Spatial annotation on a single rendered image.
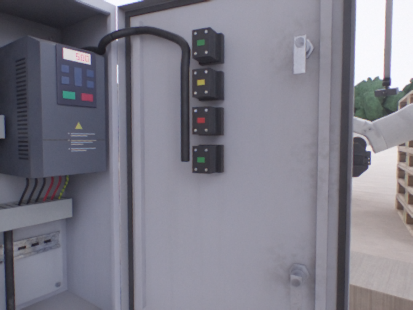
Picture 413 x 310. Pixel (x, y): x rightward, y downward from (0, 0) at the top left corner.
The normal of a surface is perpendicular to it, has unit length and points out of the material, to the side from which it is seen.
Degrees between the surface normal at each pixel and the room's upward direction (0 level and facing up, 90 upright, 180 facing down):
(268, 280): 90
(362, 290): 90
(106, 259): 90
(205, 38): 90
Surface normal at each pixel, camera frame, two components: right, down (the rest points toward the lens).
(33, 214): 0.80, 0.03
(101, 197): -0.60, 0.04
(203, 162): -0.41, 0.05
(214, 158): 0.91, 0.02
